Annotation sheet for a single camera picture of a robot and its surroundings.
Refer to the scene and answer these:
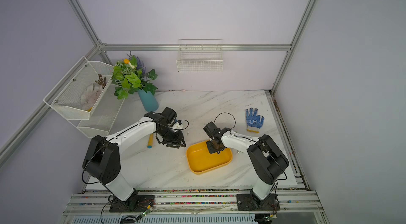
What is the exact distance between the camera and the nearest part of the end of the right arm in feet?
2.19

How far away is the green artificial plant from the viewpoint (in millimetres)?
802

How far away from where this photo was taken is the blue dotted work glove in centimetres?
103

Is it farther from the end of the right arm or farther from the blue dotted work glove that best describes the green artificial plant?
the blue dotted work glove

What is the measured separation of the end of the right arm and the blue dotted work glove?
1.02 ft

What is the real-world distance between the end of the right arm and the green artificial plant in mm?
395

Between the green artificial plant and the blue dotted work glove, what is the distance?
64 cm

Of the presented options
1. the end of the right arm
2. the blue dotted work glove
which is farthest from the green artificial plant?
the blue dotted work glove
